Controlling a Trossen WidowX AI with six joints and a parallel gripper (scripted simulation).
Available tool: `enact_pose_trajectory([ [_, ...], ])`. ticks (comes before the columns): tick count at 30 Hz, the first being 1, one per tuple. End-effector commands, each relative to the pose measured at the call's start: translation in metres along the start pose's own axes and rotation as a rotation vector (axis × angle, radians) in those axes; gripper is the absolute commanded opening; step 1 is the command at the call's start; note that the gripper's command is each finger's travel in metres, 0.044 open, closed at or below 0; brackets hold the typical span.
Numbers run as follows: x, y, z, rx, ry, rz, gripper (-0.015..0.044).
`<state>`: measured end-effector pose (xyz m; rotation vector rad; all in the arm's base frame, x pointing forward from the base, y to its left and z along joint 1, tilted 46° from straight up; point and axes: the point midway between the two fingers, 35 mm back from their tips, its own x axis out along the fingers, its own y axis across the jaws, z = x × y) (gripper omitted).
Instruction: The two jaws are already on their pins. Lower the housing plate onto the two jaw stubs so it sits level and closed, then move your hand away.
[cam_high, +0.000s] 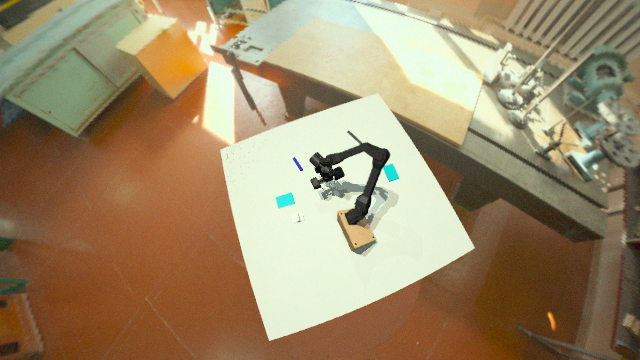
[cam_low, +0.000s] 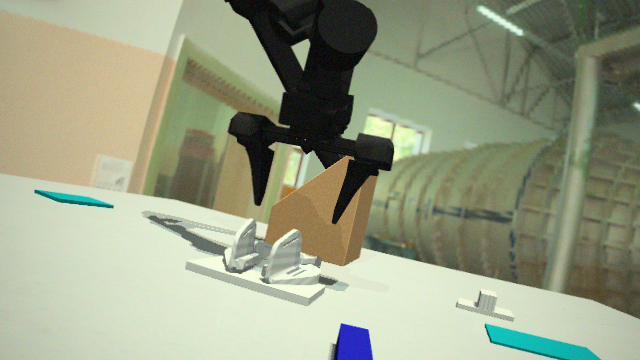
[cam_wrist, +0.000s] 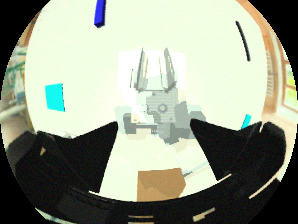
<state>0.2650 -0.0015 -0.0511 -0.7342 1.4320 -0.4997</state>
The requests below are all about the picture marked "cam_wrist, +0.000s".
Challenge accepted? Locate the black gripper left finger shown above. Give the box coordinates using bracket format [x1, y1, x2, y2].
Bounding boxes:
[36, 120, 118, 193]

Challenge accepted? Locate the blue block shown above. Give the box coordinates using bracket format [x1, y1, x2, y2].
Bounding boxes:
[93, 0, 106, 28]

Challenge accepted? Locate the teal flat plate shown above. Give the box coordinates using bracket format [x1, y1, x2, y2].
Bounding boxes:
[241, 113, 251, 129]

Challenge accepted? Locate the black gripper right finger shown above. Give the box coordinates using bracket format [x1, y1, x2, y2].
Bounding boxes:
[190, 117, 262, 181]

